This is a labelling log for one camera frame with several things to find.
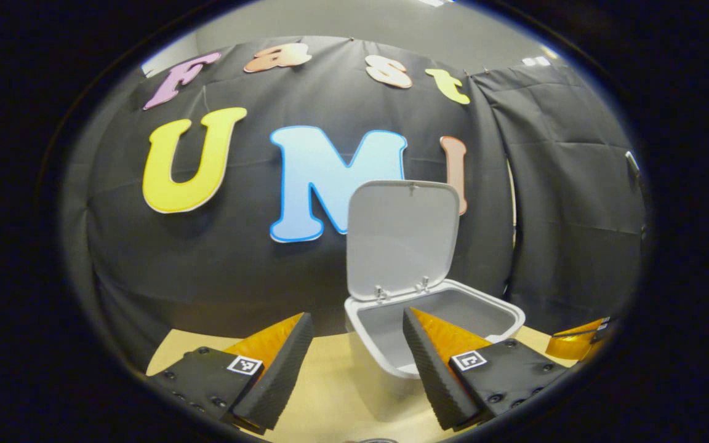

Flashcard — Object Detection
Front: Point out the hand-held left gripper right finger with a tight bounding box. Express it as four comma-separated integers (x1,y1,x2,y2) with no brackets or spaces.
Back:
402,307,571,431

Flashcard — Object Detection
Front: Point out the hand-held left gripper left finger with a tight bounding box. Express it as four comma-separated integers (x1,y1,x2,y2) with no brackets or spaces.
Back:
145,312,315,436

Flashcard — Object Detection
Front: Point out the white desktop garbage bin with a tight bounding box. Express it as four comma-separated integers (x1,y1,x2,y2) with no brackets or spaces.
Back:
344,180,526,380

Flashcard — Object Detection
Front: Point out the wooden desktop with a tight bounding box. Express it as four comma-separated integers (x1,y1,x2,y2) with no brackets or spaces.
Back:
145,326,583,443

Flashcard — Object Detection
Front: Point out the black backdrop cloth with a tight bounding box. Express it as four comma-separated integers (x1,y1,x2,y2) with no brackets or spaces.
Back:
62,36,647,373

